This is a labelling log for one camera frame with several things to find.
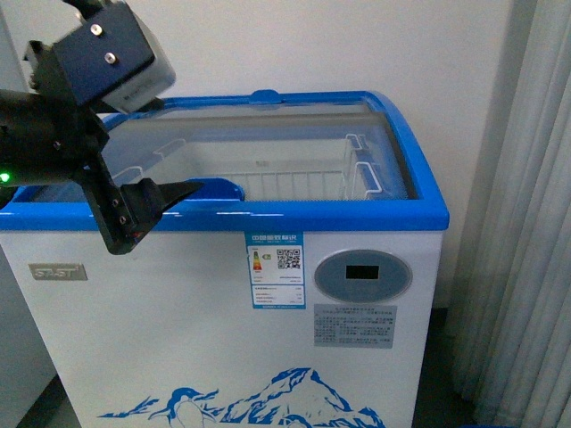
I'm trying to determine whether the glass sliding freezer lid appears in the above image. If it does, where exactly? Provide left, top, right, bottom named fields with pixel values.
left=103, top=103, right=417, bottom=202

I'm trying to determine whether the white wire freezer basket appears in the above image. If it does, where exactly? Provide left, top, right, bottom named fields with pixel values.
left=113, top=134, right=388, bottom=202

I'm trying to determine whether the grey curtain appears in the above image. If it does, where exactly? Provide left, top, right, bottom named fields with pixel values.
left=447, top=1, right=570, bottom=427

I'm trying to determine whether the white blue chest freezer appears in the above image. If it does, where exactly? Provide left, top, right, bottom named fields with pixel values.
left=1, top=90, right=450, bottom=427

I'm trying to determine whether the grey instruction sticker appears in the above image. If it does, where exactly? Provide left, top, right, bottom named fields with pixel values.
left=314, top=304, right=397, bottom=349

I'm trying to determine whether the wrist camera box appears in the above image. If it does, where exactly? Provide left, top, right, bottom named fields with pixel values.
left=53, top=1, right=176, bottom=113

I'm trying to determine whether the energy efficiency label sticker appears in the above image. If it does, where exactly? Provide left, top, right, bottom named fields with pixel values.
left=244, top=232, right=306, bottom=309

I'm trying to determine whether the oval temperature control panel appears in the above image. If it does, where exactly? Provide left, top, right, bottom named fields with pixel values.
left=314, top=250, right=412, bottom=303

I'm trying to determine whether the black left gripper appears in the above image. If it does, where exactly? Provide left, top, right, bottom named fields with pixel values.
left=22, top=41, right=204, bottom=255

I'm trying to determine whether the silver brand nameplate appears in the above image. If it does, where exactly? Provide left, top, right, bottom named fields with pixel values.
left=29, top=263, right=87, bottom=281

